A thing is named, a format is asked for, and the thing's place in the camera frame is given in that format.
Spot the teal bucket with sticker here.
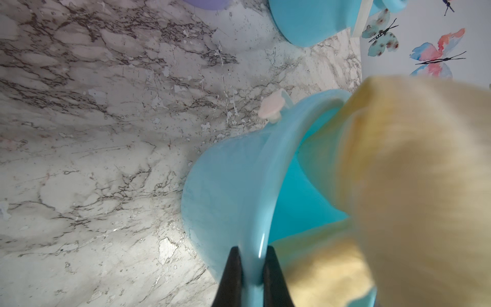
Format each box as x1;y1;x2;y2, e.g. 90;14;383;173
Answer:
181;90;350;306

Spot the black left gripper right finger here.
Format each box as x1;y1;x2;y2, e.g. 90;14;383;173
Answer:
263;246;294;307

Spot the cream yellow microfibre cloth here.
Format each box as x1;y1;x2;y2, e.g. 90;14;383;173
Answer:
273;75;490;306

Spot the purple plastic bucket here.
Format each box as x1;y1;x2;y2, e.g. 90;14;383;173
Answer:
184;0;231;10

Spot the teal bucket at back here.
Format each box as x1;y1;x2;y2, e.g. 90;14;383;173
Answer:
269;0;407;47

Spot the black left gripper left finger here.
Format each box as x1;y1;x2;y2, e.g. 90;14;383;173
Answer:
211;246;242;307

